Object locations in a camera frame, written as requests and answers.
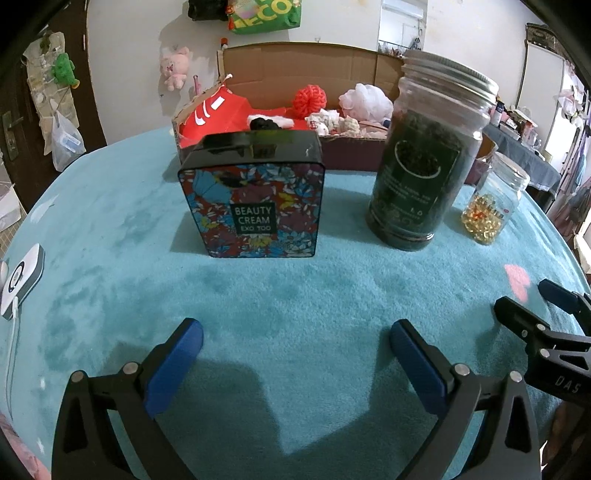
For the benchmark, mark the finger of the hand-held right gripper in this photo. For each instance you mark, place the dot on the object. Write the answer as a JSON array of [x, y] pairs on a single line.
[[515, 314], [556, 293]]

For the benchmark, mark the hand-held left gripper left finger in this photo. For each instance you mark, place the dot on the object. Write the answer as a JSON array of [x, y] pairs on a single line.
[[173, 364]]

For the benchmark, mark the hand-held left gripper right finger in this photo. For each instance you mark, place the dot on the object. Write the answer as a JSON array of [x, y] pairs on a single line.
[[418, 364]]

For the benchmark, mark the white cloth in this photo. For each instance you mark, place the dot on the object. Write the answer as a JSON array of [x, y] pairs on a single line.
[[350, 127]]

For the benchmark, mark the black scrunchie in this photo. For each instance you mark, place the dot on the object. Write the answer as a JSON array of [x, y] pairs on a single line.
[[262, 123]]

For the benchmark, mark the white mesh bath pouf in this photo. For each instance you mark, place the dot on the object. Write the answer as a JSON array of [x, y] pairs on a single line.
[[364, 101]]

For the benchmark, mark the white fluffy scrunchie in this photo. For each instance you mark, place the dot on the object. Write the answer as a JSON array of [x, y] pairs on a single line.
[[323, 121]]

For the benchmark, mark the red crochet ball with label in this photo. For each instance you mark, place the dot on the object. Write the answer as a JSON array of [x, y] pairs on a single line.
[[310, 100]]

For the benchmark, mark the cardboard box red inside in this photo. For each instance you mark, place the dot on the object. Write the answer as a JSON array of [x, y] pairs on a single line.
[[323, 60]]

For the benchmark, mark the hanging clothes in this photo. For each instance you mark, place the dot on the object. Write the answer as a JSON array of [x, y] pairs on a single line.
[[575, 207]]

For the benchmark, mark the small clear jar golden capsules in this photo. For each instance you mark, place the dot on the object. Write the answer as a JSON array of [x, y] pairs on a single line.
[[494, 203]]

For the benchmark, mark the side table grey cloth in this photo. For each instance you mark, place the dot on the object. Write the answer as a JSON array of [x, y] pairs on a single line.
[[531, 170]]

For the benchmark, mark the teal plush table blanket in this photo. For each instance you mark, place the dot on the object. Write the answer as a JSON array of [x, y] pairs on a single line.
[[138, 230]]

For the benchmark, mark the row of cosmetic bottles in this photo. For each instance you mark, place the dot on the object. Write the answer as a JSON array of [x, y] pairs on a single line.
[[521, 124]]

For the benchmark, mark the white square device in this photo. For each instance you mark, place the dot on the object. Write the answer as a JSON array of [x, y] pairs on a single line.
[[21, 277]]

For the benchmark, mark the floral tin box black lid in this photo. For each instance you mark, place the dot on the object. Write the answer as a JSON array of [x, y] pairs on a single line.
[[254, 207]]

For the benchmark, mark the large glass jar metal lid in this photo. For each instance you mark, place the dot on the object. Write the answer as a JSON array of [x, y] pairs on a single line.
[[425, 157]]

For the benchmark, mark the white cabinet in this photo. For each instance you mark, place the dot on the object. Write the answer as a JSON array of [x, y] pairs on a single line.
[[542, 92]]

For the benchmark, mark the clear plastic bag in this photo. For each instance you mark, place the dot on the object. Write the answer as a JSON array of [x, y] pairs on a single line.
[[67, 143]]

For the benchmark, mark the dark suitcase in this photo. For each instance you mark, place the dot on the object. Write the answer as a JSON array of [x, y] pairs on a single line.
[[542, 34]]

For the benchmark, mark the dark brown door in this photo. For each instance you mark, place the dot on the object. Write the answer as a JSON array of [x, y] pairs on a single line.
[[92, 92]]

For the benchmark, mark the pink plush bear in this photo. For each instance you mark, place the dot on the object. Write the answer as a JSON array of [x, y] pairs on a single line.
[[175, 67]]

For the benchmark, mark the beige hanging door organizer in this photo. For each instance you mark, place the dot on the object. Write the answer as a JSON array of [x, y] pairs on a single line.
[[41, 83]]

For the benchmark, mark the green plush toy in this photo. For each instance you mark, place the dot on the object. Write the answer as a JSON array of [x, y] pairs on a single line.
[[63, 69]]

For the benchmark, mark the black bag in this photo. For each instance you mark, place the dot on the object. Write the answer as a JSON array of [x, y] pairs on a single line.
[[207, 9]]

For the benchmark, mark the green tote bag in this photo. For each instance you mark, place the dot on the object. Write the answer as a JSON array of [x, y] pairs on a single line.
[[268, 16]]

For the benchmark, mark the wall mirror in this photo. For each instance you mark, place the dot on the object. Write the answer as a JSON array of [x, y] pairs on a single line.
[[401, 32]]

